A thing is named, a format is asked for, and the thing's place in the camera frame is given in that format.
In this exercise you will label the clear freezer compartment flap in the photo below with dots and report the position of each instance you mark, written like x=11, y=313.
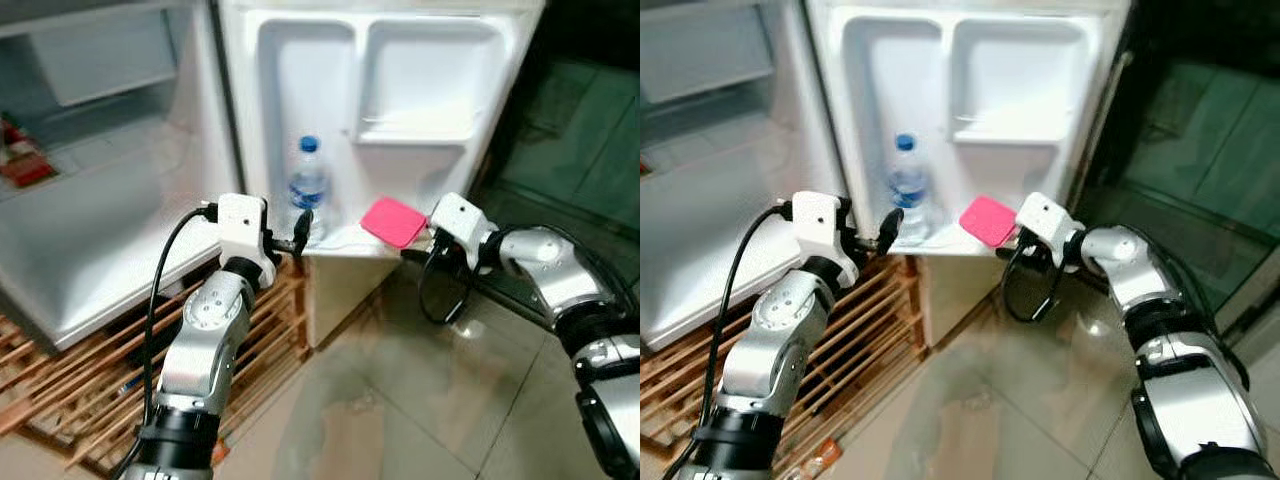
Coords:
x=100, y=55
x=705, y=50

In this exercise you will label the red packet inside fridge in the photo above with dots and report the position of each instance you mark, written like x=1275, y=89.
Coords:
x=25, y=160

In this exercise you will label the wooden slatted rack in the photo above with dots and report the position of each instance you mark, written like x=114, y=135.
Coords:
x=80, y=390
x=870, y=340

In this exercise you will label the glass sliding door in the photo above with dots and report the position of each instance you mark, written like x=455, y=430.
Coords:
x=580, y=120
x=1200, y=150

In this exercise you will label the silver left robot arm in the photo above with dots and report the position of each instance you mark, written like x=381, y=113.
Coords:
x=775, y=340
x=205, y=340

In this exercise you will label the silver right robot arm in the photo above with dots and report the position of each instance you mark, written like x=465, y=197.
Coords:
x=1160, y=290
x=560, y=270

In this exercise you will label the clear water bottle blue cap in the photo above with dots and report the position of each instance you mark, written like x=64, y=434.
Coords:
x=308, y=190
x=908, y=190

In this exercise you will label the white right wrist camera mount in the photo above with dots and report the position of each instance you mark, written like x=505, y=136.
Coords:
x=1045, y=222
x=462, y=225

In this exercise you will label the pink lidded plastic container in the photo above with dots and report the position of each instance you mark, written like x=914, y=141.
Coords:
x=988, y=220
x=393, y=222

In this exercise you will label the silver mini fridge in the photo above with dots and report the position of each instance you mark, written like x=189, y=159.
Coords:
x=100, y=230
x=720, y=230

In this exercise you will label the clear plastic bottle orange label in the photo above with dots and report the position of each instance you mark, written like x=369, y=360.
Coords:
x=222, y=455
x=815, y=460

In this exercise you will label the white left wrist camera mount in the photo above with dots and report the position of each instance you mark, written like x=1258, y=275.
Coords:
x=243, y=230
x=822, y=230

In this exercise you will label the mini fridge door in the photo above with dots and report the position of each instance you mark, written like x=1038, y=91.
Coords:
x=1000, y=80
x=400, y=80

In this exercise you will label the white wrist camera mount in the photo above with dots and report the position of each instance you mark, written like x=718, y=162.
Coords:
x=822, y=230
x=1045, y=222
x=243, y=230
x=462, y=225

